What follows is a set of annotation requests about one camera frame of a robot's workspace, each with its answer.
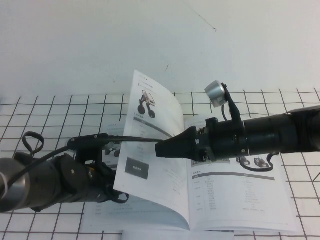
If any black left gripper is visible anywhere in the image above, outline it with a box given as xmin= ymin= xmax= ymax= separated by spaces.
xmin=82 ymin=159 xmax=130 ymax=206

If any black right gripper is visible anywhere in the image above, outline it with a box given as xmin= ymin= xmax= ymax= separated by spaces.
xmin=154 ymin=116 xmax=251 ymax=162

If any white robot manual book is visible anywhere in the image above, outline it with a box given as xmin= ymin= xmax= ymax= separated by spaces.
xmin=82 ymin=69 xmax=300 ymax=232

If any white paper sheet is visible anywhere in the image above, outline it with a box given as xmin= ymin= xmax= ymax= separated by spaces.
xmin=121 ymin=229 xmax=236 ymax=240

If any white black-grid table cloth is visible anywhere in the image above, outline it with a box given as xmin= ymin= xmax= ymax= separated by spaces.
xmin=0 ymin=89 xmax=320 ymax=240

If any black left camera cable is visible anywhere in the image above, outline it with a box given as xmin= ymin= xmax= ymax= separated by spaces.
xmin=0 ymin=134 xmax=161 ymax=201

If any thin black right camera cable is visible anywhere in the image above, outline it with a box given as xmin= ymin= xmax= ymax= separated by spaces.
xmin=221 ymin=102 xmax=320 ymax=182

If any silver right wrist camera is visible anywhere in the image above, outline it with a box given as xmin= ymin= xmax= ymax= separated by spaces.
xmin=204 ymin=81 xmax=228 ymax=109

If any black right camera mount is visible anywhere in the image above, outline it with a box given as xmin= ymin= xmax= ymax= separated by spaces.
xmin=223 ymin=84 xmax=243 ymax=124

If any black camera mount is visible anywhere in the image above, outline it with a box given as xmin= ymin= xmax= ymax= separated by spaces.
xmin=67 ymin=133 xmax=121 ymax=167
xmin=223 ymin=84 xmax=243 ymax=124

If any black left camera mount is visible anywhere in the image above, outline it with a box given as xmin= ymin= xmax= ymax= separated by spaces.
xmin=67 ymin=133 xmax=121 ymax=167

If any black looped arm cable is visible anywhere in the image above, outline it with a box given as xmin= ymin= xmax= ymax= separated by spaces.
xmin=21 ymin=131 xmax=45 ymax=157

